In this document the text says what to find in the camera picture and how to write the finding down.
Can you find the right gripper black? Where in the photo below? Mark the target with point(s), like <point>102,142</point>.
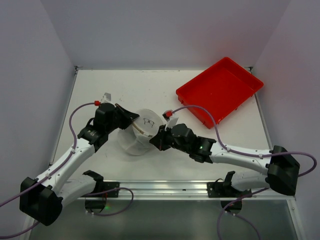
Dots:
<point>163,137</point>

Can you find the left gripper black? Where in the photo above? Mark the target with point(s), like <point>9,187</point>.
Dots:
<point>121,117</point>

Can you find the white mesh laundry bag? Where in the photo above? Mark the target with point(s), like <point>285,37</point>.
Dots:
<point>134,140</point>

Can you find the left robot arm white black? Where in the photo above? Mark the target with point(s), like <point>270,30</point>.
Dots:
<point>85,144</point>

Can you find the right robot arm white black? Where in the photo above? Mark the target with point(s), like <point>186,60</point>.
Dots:
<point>276,169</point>

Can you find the red plastic tray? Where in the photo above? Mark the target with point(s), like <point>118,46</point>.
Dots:
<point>220,89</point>

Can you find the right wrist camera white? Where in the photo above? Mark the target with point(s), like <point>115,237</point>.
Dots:
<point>171,119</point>

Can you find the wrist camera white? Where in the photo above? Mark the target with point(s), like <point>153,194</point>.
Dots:
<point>171,119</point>
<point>106,98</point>

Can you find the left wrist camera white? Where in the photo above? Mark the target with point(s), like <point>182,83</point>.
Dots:
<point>106,98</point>

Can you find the aluminium mounting rail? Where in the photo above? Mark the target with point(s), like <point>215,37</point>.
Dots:
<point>162,188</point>

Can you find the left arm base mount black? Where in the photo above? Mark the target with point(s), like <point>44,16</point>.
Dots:
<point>99,202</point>

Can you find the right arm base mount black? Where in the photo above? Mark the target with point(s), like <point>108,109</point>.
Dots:
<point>224,189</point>

